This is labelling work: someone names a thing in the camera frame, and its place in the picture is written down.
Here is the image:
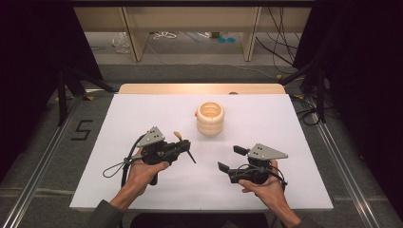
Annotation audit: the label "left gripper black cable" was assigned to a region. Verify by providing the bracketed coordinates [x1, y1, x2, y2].
[102, 134, 147, 188]

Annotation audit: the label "black curtain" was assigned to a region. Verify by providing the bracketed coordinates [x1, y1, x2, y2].
[293, 0, 403, 219]
[0, 0, 105, 184]

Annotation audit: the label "light wooden shelf unit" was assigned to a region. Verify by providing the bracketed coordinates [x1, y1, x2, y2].
[74, 6, 313, 63]

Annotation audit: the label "black floor cables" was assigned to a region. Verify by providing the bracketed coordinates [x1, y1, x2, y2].
[289, 94, 320, 126]

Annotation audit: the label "ribbed wooden pen holder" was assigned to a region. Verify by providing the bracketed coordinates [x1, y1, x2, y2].
[194, 101, 225, 137]

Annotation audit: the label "white coiled cable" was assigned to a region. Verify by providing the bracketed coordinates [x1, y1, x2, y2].
[153, 30, 178, 41]

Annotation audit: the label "person's left hand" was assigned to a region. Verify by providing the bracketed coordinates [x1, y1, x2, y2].
[125, 148, 171, 198]

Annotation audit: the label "white table cover board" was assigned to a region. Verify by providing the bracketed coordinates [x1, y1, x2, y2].
[69, 93, 335, 211]

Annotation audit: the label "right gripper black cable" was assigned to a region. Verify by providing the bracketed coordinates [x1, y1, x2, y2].
[237, 162, 289, 192]

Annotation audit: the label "clear plastic bag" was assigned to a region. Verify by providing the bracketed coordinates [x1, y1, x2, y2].
[111, 31, 131, 54]

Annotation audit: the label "black hanging cables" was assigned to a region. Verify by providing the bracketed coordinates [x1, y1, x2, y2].
[255, 6, 302, 76]

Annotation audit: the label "black metal stand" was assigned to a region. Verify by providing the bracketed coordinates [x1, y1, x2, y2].
[278, 58, 328, 124]
[56, 66, 116, 127]

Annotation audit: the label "metal floor rail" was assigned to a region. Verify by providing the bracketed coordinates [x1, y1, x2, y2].
[303, 94, 378, 228]
[1, 96, 82, 228]

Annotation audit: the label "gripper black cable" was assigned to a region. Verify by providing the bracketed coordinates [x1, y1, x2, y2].
[102, 134, 147, 188]
[237, 162, 289, 192]

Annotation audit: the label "blue round objects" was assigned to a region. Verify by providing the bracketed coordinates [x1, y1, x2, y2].
[217, 36, 238, 45]

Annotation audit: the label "wooden table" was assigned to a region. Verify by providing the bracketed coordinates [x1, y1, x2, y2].
[118, 83, 287, 95]

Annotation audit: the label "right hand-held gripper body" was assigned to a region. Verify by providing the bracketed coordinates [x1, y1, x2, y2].
[229, 142, 289, 185]

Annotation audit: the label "person's right hand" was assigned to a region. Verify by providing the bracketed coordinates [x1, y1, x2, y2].
[238, 160, 287, 207]

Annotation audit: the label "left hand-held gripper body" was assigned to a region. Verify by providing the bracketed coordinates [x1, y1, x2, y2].
[136, 126, 188, 186]

